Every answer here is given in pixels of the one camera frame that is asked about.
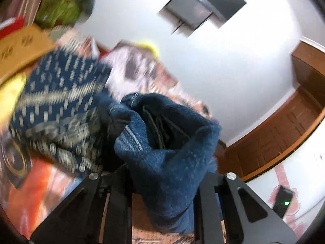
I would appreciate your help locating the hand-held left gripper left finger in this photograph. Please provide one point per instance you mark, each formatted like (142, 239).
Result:
(119, 198)

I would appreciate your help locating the grey cloth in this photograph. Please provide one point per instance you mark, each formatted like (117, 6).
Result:
(87, 0)

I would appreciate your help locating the small black wall monitor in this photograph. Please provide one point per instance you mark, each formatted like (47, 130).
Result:
(185, 10)

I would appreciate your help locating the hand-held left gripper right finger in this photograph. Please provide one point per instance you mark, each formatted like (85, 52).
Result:
(206, 205)

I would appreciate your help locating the black wall television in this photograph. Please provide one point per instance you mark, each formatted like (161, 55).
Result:
(221, 2)

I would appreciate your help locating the brown wooden door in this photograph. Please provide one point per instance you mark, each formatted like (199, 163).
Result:
(276, 137)

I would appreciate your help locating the blue denim jacket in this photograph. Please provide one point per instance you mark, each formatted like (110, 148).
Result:
(172, 162)

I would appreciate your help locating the dark polka dot garment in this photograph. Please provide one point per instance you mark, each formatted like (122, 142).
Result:
(58, 101)

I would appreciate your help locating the brown wooden wardrobe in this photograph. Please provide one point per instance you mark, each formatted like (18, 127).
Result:
(311, 66)

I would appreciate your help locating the wooden lap table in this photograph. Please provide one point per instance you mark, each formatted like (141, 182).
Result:
(22, 48)

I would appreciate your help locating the green patterned bag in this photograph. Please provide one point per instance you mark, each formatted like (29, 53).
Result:
(58, 12)

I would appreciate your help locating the red box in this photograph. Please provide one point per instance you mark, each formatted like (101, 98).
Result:
(11, 26)

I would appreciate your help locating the yellow pillow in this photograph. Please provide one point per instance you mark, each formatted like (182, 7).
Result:
(148, 48)

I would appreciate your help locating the newspaper print bedspread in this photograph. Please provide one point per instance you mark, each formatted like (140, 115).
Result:
(38, 195)

